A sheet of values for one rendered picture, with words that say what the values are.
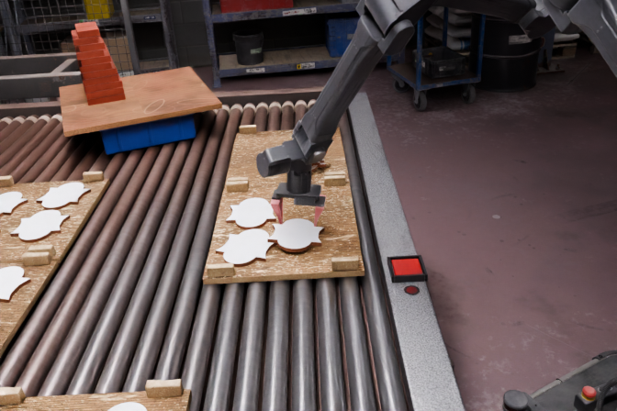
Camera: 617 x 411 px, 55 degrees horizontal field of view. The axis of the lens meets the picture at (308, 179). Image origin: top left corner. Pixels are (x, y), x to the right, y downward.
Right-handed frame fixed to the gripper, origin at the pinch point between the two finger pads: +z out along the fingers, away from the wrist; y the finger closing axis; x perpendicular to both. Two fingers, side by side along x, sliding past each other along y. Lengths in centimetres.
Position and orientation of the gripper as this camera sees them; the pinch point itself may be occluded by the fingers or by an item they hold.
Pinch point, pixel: (297, 223)
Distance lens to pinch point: 144.3
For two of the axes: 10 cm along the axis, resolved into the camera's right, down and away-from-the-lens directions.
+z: -0.2, 9.1, 4.1
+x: 1.1, -4.1, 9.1
